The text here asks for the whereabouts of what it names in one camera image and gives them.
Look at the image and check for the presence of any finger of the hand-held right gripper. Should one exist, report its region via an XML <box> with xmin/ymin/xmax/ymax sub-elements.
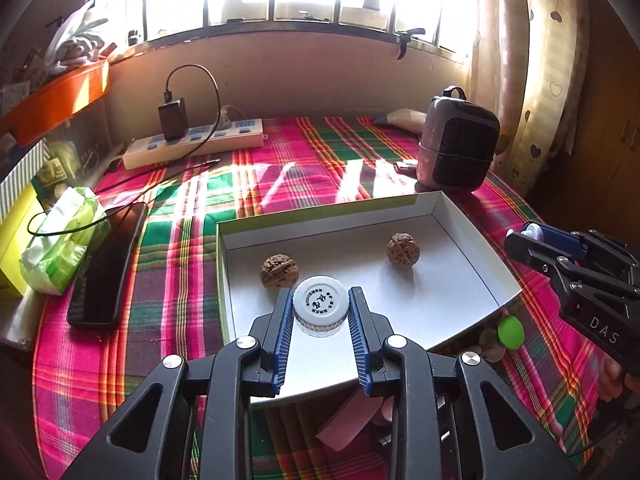
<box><xmin>504</xmin><ymin>229</ymin><xmax>640</xmax><ymax>306</ymax></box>
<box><xmin>542</xmin><ymin>224</ymin><xmax>640</xmax><ymax>288</ymax></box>

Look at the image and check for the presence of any orange tray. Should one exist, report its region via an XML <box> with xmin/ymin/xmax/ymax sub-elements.
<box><xmin>0</xmin><ymin>57</ymin><xmax>112</xmax><ymax>147</ymax></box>

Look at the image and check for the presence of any green printed packet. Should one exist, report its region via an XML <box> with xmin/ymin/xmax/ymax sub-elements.
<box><xmin>30</xmin><ymin>157</ymin><xmax>68</xmax><ymax>196</ymax></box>

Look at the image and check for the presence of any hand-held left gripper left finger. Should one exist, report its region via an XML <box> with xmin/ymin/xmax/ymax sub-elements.
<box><xmin>60</xmin><ymin>289</ymin><xmax>296</xmax><ymax>480</ymax></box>

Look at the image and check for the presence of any heart print curtain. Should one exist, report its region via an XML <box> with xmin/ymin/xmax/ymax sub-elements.
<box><xmin>470</xmin><ymin>0</ymin><xmax>591</xmax><ymax>193</ymax></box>

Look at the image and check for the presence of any person's right hand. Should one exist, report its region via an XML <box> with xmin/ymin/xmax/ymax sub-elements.
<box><xmin>600</xmin><ymin>357</ymin><xmax>627</xmax><ymax>397</ymax></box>

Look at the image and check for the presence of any white power strip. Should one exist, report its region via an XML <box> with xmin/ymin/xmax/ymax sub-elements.
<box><xmin>122</xmin><ymin>118</ymin><xmax>266</xmax><ymax>171</ymax></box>

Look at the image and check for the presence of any clear plastic container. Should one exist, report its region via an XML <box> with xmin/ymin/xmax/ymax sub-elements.
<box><xmin>45</xmin><ymin>110</ymin><xmax>126</xmax><ymax>181</ymax></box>

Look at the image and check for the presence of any white cardboard box green outside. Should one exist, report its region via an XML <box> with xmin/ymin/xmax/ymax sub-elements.
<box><xmin>216</xmin><ymin>190</ymin><xmax>522</xmax><ymax>409</ymax></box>

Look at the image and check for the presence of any black smartphone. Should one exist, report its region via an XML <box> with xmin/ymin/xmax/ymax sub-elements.
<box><xmin>66</xmin><ymin>201</ymin><xmax>149</xmax><ymax>328</ymax></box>

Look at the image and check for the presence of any yellow-green box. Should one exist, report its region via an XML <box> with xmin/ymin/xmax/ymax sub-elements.
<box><xmin>0</xmin><ymin>187</ymin><xmax>48</xmax><ymax>297</ymax></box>

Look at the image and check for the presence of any white plastic bag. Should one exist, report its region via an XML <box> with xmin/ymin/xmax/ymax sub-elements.
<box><xmin>45</xmin><ymin>0</ymin><xmax>118</xmax><ymax>68</ymax></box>

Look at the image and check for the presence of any wooden cabinet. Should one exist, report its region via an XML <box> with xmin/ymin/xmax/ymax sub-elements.
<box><xmin>565</xmin><ymin>0</ymin><xmax>640</xmax><ymax>241</ymax></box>

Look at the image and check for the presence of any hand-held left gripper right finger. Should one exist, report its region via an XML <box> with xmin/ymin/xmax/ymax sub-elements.
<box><xmin>347</xmin><ymin>286</ymin><xmax>583</xmax><ymax>480</ymax></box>

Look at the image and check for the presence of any green round cap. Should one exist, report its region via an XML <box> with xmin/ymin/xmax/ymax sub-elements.
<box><xmin>496</xmin><ymin>315</ymin><xmax>526</xmax><ymax>350</ymax></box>

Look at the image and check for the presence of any small pale round object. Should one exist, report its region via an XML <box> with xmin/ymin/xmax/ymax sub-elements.
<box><xmin>475</xmin><ymin>327</ymin><xmax>507</xmax><ymax>362</ymax></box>

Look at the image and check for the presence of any white-capped small jar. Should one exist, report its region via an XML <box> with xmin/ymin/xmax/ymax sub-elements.
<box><xmin>292</xmin><ymin>276</ymin><xmax>350</xmax><ymax>338</ymax></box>

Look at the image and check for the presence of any window with metal bars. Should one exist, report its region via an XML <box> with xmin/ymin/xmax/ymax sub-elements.
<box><xmin>95</xmin><ymin>0</ymin><xmax>481</xmax><ymax>61</ymax></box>

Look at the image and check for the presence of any pink green plaid tablecloth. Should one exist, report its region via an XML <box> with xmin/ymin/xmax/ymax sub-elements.
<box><xmin>32</xmin><ymin>115</ymin><xmax>616</xmax><ymax>480</ymax></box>

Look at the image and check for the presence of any brown walnut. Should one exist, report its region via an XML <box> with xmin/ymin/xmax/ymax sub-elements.
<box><xmin>385</xmin><ymin>232</ymin><xmax>421</xmax><ymax>267</ymax></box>
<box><xmin>260</xmin><ymin>254</ymin><xmax>300</xmax><ymax>292</ymax></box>

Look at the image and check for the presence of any pink flat block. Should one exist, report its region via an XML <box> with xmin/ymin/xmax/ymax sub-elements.
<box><xmin>320</xmin><ymin>390</ymin><xmax>383</xmax><ymax>453</ymax></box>

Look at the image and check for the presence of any grey portable heater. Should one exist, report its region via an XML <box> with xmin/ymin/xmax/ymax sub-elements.
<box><xmin>416</xmin><ymin>86</ymin><xmax>501</xmax><ymax>192</ymax></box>

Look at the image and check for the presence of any green white tissue pack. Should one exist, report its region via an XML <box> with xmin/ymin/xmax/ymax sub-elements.
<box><xmin>19</xmin><ymin>186</ymin><xmax>112</xmax><ymax>295</ymax></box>

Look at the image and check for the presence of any black charger with cable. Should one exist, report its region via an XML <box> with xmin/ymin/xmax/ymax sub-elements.
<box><xmin>27</xmin><ymin>64</ymin><xmax>222</xmax><ymax>237</ymax></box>

